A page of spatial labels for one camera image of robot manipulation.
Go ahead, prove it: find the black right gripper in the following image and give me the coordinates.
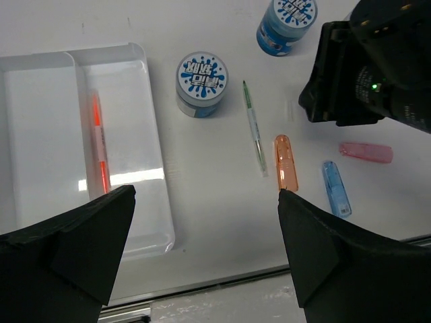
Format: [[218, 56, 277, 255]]
[[298, 21, 384, 127]]

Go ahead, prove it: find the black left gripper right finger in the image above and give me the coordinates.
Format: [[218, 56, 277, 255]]
[[278, 190, 430, 322]]

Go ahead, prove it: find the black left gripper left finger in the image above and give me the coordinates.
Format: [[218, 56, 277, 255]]
[[1, 185, 136, 322]]

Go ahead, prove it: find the green pen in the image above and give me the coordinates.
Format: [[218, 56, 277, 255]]
[[242, 80, 268, 177]]

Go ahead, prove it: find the orange highlighter pen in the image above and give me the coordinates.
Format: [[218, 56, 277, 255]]
[[92, 91, 111, 194]]

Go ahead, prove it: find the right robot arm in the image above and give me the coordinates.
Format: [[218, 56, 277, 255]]
[[298, 1, 430, 133]]

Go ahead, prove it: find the pink translucent case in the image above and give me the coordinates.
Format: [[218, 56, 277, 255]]
[[339, 142, 393, 164]]

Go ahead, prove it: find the blue translucent case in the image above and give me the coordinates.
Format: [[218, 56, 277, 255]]
[[322, 161, 352, 218]]

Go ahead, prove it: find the blue slime jar far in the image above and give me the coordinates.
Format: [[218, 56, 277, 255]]
[[256, 0, 318, 57]]

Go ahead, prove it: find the orange translucent case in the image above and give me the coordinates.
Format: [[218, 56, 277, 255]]
[[274, 135, 299, 192]]

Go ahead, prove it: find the blue slime jar near tray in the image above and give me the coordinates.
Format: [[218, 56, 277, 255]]
[[176, 51, 229, 118]]

